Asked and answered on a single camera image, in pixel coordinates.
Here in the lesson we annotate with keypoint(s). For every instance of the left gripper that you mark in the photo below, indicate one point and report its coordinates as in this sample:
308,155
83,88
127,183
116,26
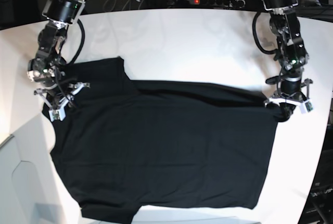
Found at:
288,96

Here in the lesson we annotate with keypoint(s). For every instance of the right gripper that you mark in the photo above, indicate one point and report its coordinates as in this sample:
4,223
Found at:
62,95

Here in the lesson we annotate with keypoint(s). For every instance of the black T-shirt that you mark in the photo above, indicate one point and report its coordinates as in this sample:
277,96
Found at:
134,143

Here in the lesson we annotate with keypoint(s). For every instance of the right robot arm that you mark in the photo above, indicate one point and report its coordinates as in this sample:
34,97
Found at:
45,67

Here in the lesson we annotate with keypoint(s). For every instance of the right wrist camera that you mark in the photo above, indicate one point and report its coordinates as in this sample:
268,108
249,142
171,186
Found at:
57,114

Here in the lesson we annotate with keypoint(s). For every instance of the black power strip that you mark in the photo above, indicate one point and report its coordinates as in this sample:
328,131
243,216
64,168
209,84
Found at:
228,4

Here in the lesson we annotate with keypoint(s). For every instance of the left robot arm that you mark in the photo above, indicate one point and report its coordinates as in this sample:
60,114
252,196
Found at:
291,56

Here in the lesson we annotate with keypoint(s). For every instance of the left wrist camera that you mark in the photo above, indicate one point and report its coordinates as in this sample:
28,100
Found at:
306,106

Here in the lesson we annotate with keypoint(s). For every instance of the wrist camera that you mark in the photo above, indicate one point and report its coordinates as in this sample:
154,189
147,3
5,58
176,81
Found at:
306,106
57,114

